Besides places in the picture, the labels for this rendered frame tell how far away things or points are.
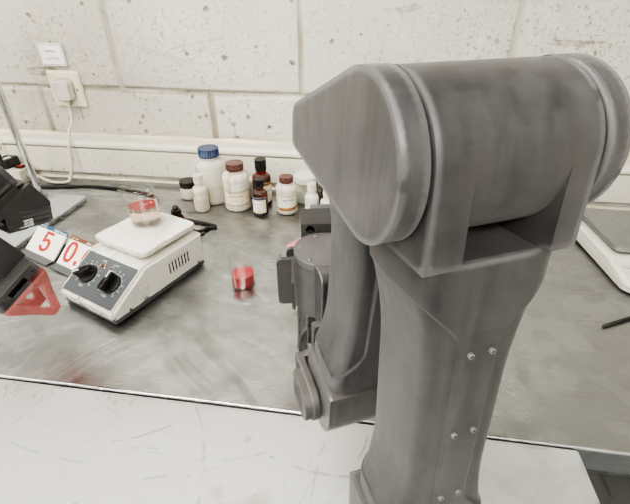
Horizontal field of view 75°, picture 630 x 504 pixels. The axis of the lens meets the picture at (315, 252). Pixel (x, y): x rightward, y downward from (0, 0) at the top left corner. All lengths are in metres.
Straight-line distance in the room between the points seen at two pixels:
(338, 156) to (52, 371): 0.56
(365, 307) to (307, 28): 0.81
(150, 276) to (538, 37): 0.88
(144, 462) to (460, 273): 0.44
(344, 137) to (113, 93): 1.06
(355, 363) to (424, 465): 0.09
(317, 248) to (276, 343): 0.28
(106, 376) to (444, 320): 0.52
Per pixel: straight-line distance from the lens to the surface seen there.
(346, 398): 0.33
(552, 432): 0.59
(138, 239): 0.73
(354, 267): 0.24
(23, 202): 0.60
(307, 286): 0.36
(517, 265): 0.18
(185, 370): 0.60
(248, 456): 0.51
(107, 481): 0.54
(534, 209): 0.17
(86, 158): 1.25
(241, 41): 1.03
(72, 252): 0.88
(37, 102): 1.33
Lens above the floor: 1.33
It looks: 33 degrees down
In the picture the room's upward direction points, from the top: straight up
